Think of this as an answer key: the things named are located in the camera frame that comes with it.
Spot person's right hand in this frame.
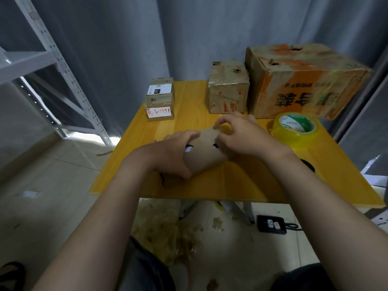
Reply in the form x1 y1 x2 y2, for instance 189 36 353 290
213 113 287 161

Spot person's left hand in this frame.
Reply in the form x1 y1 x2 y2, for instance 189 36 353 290
124 130 201 179

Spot small cardboard box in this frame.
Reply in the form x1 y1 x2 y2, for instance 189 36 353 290
181 126 236 176

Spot yellow tape roll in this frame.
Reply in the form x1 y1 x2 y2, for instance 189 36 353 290
270 112 321 150

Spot medium brown cardboard box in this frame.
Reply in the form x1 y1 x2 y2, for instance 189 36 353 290
207 61 251 115

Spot long white-labelled cardboard box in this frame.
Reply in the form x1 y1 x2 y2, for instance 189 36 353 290
145 77 176 122

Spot black-handled scissors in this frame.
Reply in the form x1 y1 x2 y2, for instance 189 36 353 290
299 157 316 174

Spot large orange print cardboard box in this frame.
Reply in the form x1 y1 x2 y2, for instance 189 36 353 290
245 43 373 120

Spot person's right forearm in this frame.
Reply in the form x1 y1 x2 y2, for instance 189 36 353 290
264 145 388 291

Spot person's left forearm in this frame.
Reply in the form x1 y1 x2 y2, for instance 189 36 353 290
33 151 164 291

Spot tape scraps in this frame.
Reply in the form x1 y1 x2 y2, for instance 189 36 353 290
135 200 201 264

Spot person's right leg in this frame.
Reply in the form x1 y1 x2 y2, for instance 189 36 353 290
270 262 343 291

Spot yellow wooden table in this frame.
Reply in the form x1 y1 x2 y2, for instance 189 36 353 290
90 80 387 223

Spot black power adapter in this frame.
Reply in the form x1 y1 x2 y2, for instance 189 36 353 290
256 214 288 234

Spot grey curtain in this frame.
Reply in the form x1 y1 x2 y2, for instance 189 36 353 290
0 0 388 140

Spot black sandal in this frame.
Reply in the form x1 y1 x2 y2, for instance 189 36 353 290
0 260 27 291

